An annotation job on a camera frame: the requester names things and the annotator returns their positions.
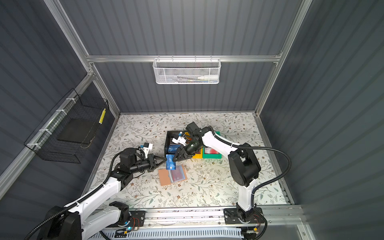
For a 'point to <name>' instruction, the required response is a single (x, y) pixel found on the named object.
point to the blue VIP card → (170, 164)
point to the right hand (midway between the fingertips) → (178, 161)
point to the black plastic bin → (169, 137)
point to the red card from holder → (177, 174)
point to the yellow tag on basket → (102, 116)
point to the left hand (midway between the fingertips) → (167, 159)
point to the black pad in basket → (77, 130)
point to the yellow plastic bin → (199, 154)
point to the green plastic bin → (212, 156)
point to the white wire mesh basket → (187, 71)
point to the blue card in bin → (172, 148)
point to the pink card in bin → (210, 150)
